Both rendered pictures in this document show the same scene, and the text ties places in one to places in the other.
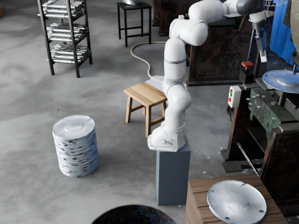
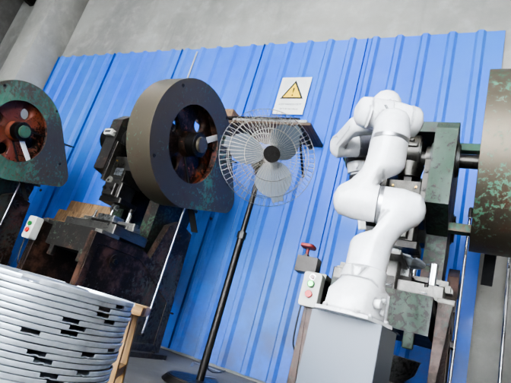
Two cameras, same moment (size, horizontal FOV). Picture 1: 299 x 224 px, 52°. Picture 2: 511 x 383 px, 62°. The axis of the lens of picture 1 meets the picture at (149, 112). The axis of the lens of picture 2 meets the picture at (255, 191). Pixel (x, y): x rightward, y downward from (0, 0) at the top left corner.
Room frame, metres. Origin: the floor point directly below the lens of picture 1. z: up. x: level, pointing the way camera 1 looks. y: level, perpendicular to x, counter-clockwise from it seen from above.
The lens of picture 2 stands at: (1.04, 0.98, 0.36)
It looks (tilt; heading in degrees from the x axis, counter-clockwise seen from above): 17 degrees up; 307
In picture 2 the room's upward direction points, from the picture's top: 16 degrees clockwise
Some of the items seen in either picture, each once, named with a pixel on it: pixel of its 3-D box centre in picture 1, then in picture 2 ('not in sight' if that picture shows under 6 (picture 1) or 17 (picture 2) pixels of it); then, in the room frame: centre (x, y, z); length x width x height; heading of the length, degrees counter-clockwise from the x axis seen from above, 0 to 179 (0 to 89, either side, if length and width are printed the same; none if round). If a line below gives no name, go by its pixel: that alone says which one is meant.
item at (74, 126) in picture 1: (73, 126); (54, 283); (1.75, 0.53, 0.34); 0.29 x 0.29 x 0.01
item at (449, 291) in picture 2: not in sight; (433, 279); (1.44, -0.95, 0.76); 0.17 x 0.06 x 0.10; 8
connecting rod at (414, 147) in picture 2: not in sight; (410, 168); (1.60, -0.93, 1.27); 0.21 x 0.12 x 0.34; 98
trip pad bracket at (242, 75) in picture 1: (245, 83); (305, 277); (1.88, -0.66, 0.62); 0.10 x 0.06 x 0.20; 8
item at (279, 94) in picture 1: (278, 91); (385, 271); (1.58, -0.75, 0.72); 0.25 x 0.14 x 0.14; 98
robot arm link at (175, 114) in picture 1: (177, 106); (387, 229); (1.41, -0.15, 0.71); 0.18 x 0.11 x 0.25; 16
